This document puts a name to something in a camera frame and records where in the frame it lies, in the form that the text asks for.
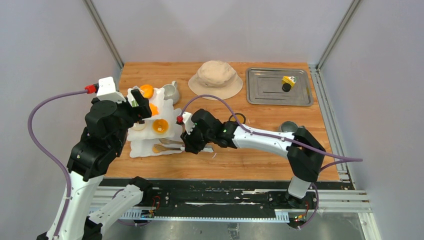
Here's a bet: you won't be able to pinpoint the metal serving tray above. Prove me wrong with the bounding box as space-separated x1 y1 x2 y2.
245 67 314 107

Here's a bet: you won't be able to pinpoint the orange macaron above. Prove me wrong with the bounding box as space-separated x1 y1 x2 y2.
139 84 155 99

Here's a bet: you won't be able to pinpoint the yellow cake slice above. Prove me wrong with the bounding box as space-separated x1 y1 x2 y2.
282 76 298 88

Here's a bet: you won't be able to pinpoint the white ceramic mug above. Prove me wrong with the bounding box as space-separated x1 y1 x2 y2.
162 80 180 105

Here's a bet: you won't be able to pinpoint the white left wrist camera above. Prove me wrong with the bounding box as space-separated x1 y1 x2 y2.
84 76 127 104

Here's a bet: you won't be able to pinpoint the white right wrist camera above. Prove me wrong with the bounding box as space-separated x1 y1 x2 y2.
176 111 195 135

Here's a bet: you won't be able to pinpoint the orange star cookie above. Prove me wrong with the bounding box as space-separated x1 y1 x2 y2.
149 103 159 117

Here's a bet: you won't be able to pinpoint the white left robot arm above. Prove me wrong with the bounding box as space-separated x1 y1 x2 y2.
38 89 153 240

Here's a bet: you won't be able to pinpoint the white chocolate donut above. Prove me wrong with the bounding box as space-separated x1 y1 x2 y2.
131 121 146 131

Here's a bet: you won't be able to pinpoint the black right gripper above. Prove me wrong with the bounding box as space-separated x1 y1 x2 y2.
180 123 214 155

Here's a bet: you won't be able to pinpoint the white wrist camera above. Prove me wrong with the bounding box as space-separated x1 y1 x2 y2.
84 76 127 104
176 111 195 135

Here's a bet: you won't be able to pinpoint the small orange round biscuit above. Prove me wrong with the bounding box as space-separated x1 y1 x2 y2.
152 146 161 153

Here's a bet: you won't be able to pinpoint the yellow black round coaster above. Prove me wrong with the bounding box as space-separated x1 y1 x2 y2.
228 113 247 124

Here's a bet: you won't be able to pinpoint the orange frosted donut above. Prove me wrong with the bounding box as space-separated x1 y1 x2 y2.
151 118 170 135

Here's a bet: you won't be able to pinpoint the beige bucket hat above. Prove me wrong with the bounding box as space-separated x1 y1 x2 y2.
188 60 244 100

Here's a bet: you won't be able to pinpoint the black round cookie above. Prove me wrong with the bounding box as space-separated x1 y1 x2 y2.
281 83 292 93

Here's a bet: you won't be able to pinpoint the green macaron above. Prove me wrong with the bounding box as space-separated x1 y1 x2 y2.
131 99 139 107

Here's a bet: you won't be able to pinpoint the grey ceramic mug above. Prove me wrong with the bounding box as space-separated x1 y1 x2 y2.
277 121 305 133

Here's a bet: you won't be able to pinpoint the white tiered dessert stand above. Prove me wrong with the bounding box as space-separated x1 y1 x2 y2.
127 86 182 158

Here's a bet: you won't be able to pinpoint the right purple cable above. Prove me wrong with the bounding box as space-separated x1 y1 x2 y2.
180 94 364 173

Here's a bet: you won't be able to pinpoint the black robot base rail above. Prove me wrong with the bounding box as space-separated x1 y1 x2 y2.
118 179 374 229

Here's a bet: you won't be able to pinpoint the metal food tongs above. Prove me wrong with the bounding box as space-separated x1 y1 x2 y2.
152 137 215 154

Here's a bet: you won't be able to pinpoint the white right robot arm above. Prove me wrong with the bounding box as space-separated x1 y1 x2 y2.
176 109 326 209

